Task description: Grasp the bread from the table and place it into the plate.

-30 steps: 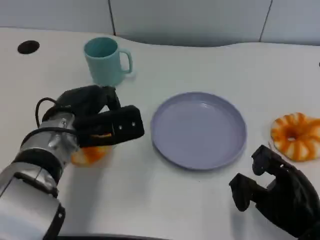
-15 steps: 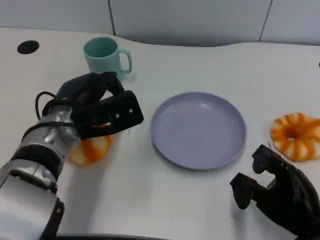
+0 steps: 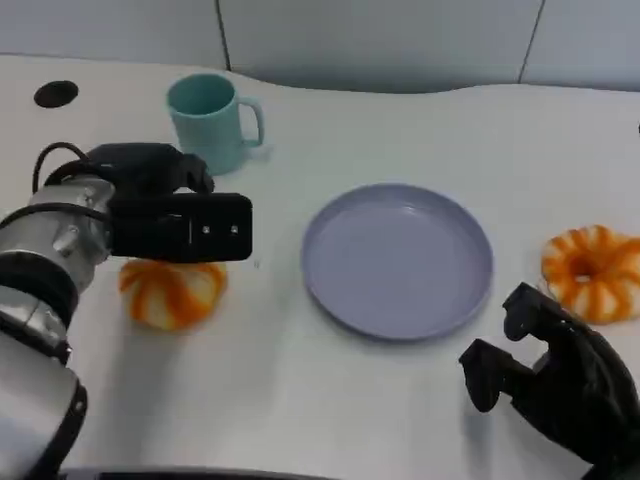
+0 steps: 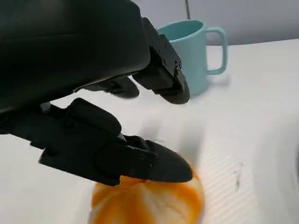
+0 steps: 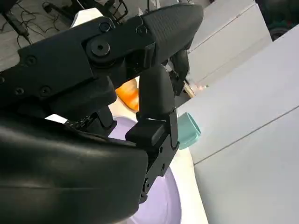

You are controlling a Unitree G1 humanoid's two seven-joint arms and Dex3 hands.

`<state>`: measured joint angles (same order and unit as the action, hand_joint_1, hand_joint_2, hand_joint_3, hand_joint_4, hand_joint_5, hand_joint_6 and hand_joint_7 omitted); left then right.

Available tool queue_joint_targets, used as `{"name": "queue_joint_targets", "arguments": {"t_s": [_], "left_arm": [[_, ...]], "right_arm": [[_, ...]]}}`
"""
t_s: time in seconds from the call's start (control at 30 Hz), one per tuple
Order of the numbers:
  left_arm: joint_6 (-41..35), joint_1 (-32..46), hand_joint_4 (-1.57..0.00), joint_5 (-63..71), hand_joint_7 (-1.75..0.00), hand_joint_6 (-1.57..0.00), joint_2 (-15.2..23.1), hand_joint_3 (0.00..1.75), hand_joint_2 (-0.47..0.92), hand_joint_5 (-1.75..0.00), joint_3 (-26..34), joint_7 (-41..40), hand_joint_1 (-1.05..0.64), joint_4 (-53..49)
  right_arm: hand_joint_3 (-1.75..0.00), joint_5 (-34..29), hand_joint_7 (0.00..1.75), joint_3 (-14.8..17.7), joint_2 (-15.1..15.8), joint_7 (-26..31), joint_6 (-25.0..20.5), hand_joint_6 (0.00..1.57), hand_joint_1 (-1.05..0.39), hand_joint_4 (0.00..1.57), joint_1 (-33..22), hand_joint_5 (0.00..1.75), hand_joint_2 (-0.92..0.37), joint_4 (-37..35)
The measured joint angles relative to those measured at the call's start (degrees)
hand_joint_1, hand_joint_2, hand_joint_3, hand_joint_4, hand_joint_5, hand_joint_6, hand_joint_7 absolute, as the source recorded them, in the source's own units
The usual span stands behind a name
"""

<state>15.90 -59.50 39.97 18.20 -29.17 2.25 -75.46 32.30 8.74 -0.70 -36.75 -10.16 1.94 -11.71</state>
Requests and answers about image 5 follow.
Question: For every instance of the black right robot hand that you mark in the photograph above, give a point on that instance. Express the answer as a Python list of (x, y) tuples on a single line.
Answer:
[(58, 163)]

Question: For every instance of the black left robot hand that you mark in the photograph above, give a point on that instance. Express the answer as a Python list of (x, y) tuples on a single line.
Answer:
[(181, 63)]

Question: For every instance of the orange white toy bread roll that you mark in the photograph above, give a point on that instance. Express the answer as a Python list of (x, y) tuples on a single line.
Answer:
[(128, 95)]

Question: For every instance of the small beige wooden block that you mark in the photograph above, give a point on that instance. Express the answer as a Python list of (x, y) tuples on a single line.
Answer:
[(189, 89)]

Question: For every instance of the pale green mug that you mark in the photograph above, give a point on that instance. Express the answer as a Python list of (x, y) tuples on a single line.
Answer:
[(189, 130)]

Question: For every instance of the lilac plate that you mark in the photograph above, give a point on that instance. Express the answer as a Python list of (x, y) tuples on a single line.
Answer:
[(161, 200)]

